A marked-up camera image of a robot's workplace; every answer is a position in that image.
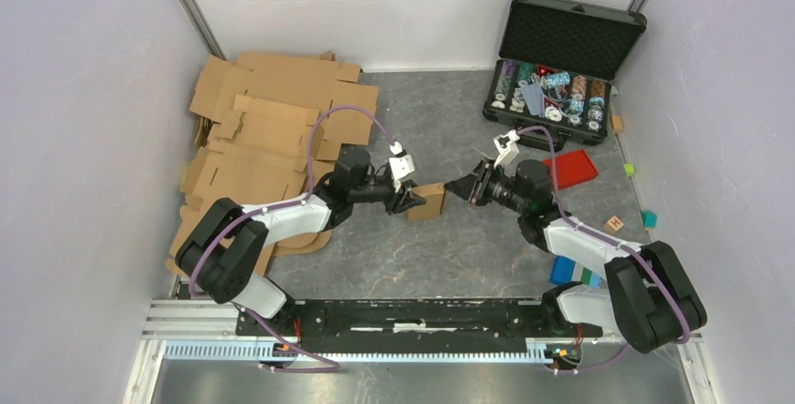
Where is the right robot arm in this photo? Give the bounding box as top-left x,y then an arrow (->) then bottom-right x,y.
444,159 -> 708,353

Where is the teal cube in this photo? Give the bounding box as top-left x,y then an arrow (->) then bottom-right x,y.
640,210 -> 658,229

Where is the red flat box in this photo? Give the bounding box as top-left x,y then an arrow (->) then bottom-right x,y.
555,149 -> 599,190

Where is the blue block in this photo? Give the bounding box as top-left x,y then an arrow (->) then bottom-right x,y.
549,256 -> 602,289

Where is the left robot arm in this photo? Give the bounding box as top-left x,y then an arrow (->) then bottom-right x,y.
175,142 -> 426,337

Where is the stack of flat cardboard boxes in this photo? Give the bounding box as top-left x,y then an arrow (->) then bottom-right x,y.
166,52 -> 379,275

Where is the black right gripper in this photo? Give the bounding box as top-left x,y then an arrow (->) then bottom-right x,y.
444,158 -> 529,216

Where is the small orange wooden block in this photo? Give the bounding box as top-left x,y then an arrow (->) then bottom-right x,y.
610,114 -> 623,134

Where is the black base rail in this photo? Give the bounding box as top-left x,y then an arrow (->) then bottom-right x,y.
268,298 -> 603,354

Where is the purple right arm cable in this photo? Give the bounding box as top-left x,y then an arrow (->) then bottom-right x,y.
515,126 -> 692,374

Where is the black poker chip case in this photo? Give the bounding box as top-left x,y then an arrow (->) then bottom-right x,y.
482,0 -> 647,151

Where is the brown cardboard box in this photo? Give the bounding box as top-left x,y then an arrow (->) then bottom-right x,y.
407,183 -> 446,222

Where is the wooden letter cube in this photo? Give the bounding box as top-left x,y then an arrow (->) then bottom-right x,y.
603,216 -> 624,234

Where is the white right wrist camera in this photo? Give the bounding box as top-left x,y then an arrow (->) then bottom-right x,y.
492,130 -> 520,168

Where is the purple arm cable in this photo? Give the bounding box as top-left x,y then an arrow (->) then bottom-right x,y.
187,104 -> 398,374
515,126 -> 692,374

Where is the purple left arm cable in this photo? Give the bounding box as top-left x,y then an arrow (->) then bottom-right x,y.
187,104 -> 398,374

